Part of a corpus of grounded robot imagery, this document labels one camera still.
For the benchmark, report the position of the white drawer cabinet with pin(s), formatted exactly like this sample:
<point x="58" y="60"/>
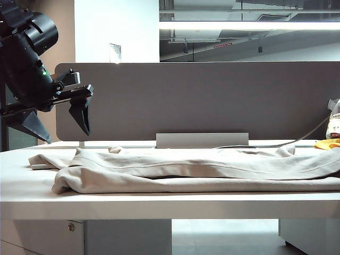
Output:
<point x="40" y="239"/>

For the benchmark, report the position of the long ceiling light strip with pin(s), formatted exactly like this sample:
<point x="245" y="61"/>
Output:
<point x="239" y="26"/>

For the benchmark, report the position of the clear plastic snack bag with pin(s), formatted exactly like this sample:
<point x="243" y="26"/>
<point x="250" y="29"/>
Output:
<point x="334" y="125"/>

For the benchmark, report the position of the grey desk divider panel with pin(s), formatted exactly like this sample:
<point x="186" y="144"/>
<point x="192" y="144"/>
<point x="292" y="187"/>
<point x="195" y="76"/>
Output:
<point x="199" y="98"/>

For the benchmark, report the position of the red ceiling sign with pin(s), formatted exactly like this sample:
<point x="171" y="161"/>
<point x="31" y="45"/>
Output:
<point x="223" y="45"/>

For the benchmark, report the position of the round silver drawer lock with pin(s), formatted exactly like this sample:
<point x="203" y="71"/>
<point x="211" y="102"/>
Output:
<point x="70" y="227"/>

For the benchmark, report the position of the yellow cloth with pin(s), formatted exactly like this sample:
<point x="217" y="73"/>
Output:
<point x="328" y="144"/>

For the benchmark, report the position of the ceiling air vent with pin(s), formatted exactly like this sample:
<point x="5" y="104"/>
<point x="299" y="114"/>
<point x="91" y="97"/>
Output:
<point x="272" y="18"/>

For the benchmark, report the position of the silver wall plate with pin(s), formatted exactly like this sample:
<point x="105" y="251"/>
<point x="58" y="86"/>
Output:
<point x="115" y="53"/>

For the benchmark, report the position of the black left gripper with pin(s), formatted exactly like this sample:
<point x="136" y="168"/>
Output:
<point x="74" y="93"/>

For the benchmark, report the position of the white side cabinet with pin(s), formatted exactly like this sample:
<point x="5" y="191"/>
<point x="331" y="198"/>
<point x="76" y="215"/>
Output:
<point x="310" y="233"/>

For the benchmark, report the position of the white divider support bracket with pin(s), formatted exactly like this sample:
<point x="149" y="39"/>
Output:
<point x="81" y="144"/>

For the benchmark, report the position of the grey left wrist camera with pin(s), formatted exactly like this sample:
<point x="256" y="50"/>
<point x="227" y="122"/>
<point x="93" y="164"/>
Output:
<point x="70" y="78"/>

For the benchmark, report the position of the beige T-shirt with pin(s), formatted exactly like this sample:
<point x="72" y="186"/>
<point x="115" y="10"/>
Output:
<point x="186" y="170"/>

